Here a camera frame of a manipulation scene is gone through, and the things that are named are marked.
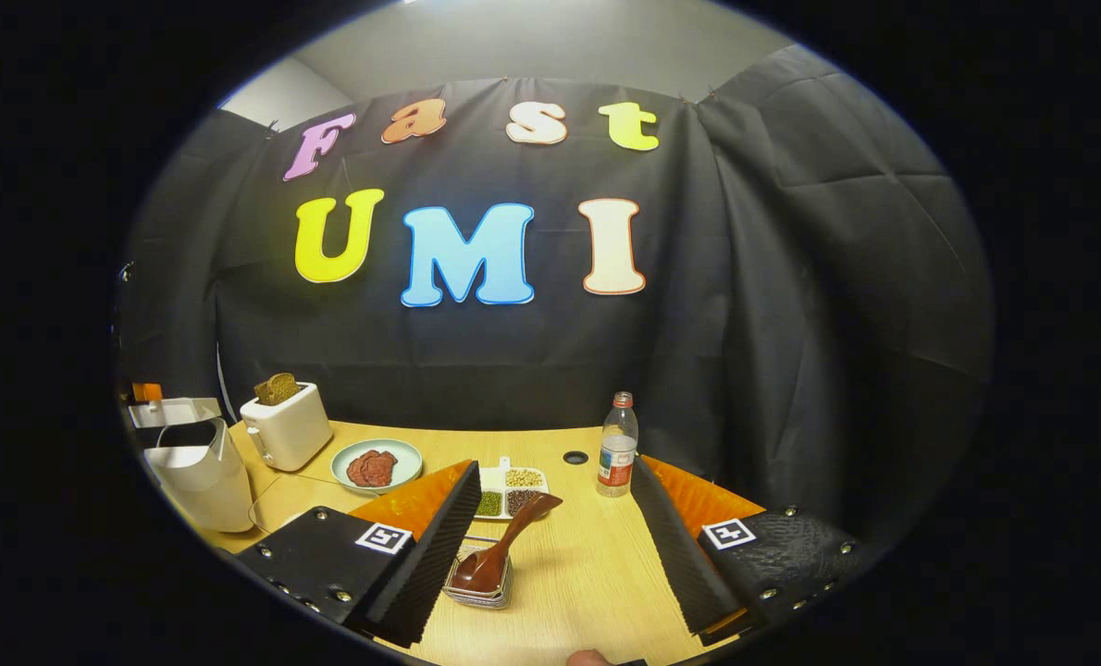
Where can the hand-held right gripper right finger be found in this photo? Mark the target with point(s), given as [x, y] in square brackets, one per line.
[675, 555]

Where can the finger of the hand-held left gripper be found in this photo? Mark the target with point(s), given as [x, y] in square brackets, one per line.
[147, 392]

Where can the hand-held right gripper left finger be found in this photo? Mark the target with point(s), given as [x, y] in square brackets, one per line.
[435, 564]

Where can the brown wooden spoon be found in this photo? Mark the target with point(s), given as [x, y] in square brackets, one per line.
[481, 573]

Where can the white rice cooker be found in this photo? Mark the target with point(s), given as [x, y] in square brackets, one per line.
[204, 490]

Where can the red meat slice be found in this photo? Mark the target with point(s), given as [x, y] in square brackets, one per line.
[384, 467]
[358, 470]

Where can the pale green plate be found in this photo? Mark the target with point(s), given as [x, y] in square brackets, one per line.
[404, 453]

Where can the clear plastic water bottle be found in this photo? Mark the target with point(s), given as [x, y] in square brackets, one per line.
[617, 453]

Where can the white divided bean dish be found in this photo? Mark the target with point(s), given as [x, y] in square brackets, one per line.
[523, 478]

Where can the brown toast slice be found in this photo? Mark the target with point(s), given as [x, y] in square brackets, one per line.
[278, 388]

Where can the white toaster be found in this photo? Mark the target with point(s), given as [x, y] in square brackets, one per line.
[291, 430]

